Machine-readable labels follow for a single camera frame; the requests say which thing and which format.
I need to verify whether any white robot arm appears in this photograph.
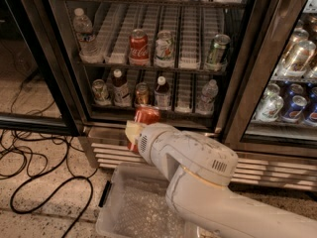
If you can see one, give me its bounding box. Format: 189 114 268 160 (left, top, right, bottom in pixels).
125 121 317 238

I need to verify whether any green white can bottom shelf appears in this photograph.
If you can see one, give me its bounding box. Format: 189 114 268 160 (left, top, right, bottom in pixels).
92 79 111 106

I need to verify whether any closed glass fridge door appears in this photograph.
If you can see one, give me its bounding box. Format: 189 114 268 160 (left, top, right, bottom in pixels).
224 0 317 160

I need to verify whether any dark tea bottle white cap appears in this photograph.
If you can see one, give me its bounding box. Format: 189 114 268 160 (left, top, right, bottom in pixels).
155 76 171 110

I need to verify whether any silver can compartment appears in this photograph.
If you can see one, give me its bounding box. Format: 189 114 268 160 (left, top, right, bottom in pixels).
285 29 309 52
277 40 316 77

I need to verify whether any white green can right compartment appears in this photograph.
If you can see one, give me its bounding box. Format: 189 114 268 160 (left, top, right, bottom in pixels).
256 83 284 122

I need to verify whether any clear water bottle middle shelf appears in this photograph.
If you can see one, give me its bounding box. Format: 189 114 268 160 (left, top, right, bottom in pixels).
73 8 100 57

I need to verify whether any black cable on floor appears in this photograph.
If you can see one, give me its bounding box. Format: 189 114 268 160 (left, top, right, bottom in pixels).
0 40 99 238

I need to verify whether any small clear water bottle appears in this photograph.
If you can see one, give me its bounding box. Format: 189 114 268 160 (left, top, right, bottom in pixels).
196 79 218 114

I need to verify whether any red coca cola can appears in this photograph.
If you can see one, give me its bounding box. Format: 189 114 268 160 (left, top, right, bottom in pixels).
129 29 150 65

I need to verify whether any white green soda can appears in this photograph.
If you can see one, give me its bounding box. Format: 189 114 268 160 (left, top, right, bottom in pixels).
155 30 174 67

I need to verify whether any open glass fridge door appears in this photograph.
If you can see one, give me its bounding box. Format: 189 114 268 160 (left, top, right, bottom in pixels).
0 0 82 136

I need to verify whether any red coke can top shelf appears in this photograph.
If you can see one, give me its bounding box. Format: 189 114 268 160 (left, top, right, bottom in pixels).
127 105 160 154

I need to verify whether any blue pepsi can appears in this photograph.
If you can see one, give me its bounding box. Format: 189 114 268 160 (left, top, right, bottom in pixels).
303 100 317 126
281 95 307 123

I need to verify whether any brown tea bottle white cap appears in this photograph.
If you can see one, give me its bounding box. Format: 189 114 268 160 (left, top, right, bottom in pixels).
112 69 131 107

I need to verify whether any bubble wrap sheet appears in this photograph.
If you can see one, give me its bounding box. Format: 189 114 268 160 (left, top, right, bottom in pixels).
114 179 184 238

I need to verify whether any stainless steel fridge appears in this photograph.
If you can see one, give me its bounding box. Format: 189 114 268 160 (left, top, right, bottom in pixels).
43 0 317 190

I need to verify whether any clear plastic bin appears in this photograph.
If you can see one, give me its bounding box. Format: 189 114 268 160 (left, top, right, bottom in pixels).
96 164 199 238

